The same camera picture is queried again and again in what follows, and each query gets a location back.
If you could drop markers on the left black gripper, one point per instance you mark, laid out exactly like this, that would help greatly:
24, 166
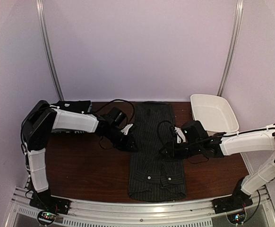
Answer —
127, 145

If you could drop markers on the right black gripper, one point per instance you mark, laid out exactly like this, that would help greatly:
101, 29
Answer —
172, 151

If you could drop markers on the black pinstriped long sleeve shirt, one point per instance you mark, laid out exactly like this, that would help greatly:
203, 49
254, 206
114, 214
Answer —
153, 178

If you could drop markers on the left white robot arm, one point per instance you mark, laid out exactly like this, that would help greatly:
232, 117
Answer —
36, 130

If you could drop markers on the stack of folded shirts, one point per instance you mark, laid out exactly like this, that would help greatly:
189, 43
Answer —
74, 116

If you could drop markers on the white plastic tub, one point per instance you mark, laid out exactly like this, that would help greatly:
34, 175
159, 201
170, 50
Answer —
214, 112

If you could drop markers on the right circuit board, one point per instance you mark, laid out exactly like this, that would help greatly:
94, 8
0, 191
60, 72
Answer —
236, 218

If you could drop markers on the circuit board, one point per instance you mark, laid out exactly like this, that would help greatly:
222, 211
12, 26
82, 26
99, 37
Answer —
46, 218
236, 218

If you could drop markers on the left circuit board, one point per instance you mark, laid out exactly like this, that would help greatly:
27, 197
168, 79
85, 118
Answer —
46, 218

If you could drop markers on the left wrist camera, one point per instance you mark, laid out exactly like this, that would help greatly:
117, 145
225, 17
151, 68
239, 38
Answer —
128, 129

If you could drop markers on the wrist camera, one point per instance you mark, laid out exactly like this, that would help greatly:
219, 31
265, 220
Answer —
178, 134
128, 129

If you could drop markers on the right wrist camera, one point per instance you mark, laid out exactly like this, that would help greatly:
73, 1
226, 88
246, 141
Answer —
178, 134

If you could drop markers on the aluminium front rail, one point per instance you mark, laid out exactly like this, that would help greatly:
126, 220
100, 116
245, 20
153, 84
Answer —
197, 213

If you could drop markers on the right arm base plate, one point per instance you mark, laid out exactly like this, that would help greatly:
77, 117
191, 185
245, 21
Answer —
230, 203

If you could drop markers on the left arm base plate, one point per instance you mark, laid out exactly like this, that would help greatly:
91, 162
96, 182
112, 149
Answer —
50, 203

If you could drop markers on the left aluminium post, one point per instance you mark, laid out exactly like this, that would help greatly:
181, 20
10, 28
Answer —
47, 48

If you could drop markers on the aluminium post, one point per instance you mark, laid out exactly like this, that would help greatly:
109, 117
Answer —
233, 43
47, 48

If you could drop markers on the right aluminium post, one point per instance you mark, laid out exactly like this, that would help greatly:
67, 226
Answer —
233, 43

